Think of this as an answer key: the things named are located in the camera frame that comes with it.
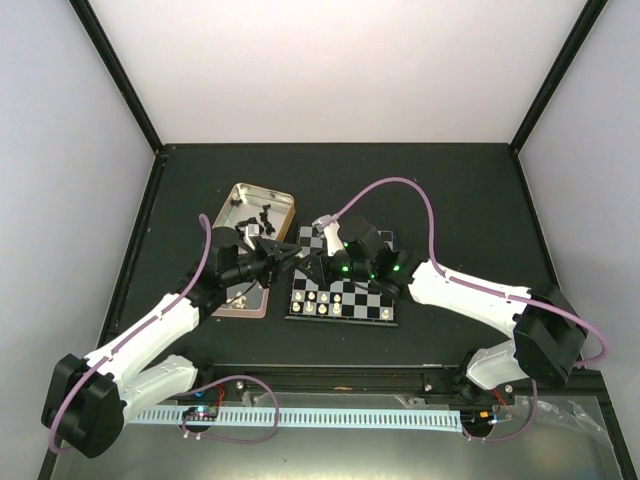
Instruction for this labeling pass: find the black and grey chessboard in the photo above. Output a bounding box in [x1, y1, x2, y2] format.
[286, 226, 396, 326]

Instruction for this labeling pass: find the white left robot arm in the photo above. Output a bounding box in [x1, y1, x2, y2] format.
[41, 215, 302, 458]

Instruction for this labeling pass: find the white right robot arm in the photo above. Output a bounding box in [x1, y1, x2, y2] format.
[289, 218, 586, 403]

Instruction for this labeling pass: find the pile of black chess pieces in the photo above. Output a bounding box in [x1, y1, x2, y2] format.
[234, 204, 276, 238]

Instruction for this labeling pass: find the pile of white chess pieces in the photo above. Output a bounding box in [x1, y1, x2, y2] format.
[227, 295, 247, 309]

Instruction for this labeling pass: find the left controller circuit board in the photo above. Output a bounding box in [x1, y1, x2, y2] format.
[182, 406, 218, 422]

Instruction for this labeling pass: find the controller circuit board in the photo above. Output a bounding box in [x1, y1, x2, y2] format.
[182, 406, 218, 422]
[460, 410, 512, 429]

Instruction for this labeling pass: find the right controller circuit board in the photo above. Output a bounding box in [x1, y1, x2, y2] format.
[460, 410, 512, 429]

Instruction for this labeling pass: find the pink metal tin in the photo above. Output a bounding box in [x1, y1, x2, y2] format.
[213, 282, 269, 318]

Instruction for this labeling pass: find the gold metal tin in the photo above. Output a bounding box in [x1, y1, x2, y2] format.
[212, 183, 295, 245]

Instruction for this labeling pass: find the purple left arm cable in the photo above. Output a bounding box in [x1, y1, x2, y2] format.
[48, 213, 279, 455]

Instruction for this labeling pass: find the black mounting rail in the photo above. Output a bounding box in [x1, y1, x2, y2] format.
[184, 365, 478, 403]

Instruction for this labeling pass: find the light blue slotted cable duct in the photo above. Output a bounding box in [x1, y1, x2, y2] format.
[132, 405, 462, 433]

